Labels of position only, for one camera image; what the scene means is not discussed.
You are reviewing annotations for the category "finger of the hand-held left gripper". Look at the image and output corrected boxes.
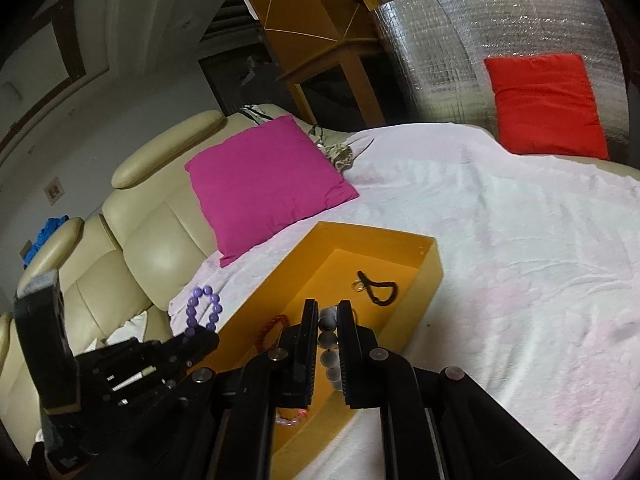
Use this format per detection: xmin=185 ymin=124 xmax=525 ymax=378
xmin=155 ymin=357 xmax=201 ymax=388
xmin=170 ymin=331 xmax=221 ymax=361

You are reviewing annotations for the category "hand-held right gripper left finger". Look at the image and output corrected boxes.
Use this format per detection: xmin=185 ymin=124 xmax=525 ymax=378
xmin=150 ymin=299 xmax=321 ymax=480

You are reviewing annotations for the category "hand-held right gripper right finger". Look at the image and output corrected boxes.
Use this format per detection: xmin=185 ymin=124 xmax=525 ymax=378
xmin=337 ymin=300 xmax=581 ymax=480

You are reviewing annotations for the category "white bead bracelet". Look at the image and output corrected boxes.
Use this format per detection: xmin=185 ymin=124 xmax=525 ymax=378
xmin=318 ymin=307 xmax=346 ymax=391

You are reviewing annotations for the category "purple bead bracelet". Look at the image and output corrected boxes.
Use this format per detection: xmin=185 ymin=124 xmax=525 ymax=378
xmin=185 ymin=285 xmax=223 ymax=338

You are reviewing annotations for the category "red bead bracelet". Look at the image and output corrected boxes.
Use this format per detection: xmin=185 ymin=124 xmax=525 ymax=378
xmin=255 ymin=314 xmax=291 ymax=351

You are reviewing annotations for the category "black hair tie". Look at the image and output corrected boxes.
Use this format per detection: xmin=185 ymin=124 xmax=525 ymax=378
xmin=357 ymin=270 xmax=398 ymax=306

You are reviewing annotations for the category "pink bead bracelet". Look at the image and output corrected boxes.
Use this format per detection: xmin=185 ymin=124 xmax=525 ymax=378
xmin=275 ymin=407 xmax=308 ymax=428

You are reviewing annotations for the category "orange box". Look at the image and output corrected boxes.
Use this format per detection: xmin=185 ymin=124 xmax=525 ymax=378
xmin=200 ymin=221 xmax=443 ymax=471

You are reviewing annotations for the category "white cloth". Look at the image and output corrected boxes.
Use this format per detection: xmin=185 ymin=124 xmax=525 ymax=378
xmin=85 ymin=310 xmax=173 ymax=356

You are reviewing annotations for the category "blue cloth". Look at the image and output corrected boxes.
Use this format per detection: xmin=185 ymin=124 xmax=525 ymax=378
xmin=22 ymin=215 xmax=68 ymax=263

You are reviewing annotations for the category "beige leather sofa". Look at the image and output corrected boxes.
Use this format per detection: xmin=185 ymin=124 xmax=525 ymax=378
xmin=0 ymin=105 xmax=351 ymax=461

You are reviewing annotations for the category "magenta pillow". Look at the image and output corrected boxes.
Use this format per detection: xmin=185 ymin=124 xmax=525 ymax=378
xmin=185 ymin=115 xmax=358 ymax=267

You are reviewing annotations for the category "pale pink blanket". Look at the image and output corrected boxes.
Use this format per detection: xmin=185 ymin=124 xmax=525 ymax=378
xmin=167 ymin=122 xmax=640 ymax=480

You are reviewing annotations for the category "dried plant sprig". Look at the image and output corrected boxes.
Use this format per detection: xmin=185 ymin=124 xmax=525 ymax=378
xmin=240 ymin=105 xmax=376 ymax=173

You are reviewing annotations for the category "silver foil mat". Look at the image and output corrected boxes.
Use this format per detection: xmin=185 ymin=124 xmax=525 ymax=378
xmin=372 ymin=0 xmax=631 ymax=133

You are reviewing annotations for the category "red pillow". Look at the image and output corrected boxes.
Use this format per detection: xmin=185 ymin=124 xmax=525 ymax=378
xmin=484 ymin=54 xmax=610 ymax=161

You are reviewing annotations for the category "wooden table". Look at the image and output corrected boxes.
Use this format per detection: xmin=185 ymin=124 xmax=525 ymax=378
xmin=225 ymin=0 xmax=421 ymax=128

